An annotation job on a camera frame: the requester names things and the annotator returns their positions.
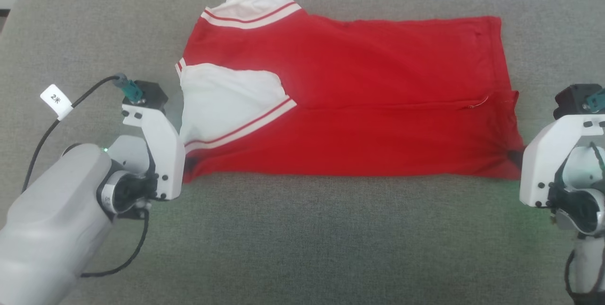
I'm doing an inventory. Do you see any red and white sports jersey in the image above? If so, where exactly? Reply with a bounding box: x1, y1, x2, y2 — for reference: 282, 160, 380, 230
175, 0, 526, 183

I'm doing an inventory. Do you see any black cable with teal plug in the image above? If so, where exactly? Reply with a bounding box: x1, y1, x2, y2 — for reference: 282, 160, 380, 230
583, 87, 605, 113
21, 73, 143, 194

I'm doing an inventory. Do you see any grey fabric sofa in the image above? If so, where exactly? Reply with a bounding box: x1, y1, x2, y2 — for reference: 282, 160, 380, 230
0, 0, 605, 305

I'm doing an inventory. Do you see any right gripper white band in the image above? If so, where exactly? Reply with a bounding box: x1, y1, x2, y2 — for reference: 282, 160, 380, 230
508, 113, 605, 209

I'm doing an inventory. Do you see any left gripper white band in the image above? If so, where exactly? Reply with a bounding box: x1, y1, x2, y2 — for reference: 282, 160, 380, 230
121, 102, 196, 202

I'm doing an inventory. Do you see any thin black cable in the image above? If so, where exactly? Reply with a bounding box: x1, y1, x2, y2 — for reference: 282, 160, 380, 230
80, 208, 150, 279
564, 247, 589, 305

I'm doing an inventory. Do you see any white paper cable tag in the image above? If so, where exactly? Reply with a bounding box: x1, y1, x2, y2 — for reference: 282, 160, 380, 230
40, 84, 73, 121

